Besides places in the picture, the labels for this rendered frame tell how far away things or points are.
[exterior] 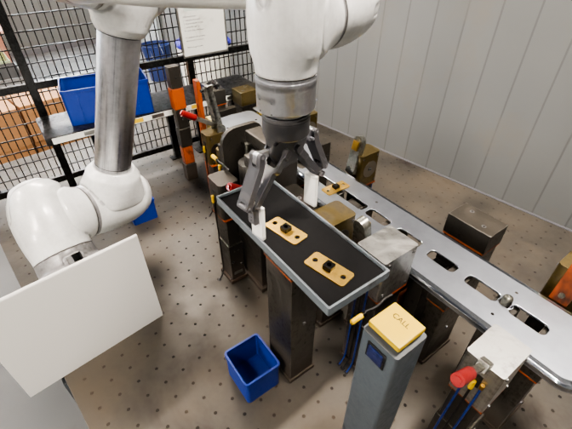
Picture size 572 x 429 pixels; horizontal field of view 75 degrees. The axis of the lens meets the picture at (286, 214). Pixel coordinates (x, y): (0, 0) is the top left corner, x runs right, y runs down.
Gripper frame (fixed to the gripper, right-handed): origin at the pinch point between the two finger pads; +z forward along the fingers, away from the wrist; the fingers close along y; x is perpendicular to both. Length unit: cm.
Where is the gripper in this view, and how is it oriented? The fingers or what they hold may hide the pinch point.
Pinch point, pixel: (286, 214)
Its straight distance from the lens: 69.8
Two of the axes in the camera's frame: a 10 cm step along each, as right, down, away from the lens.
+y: -7.0, 4.4, -5.6
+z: 0.0, 7.9, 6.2
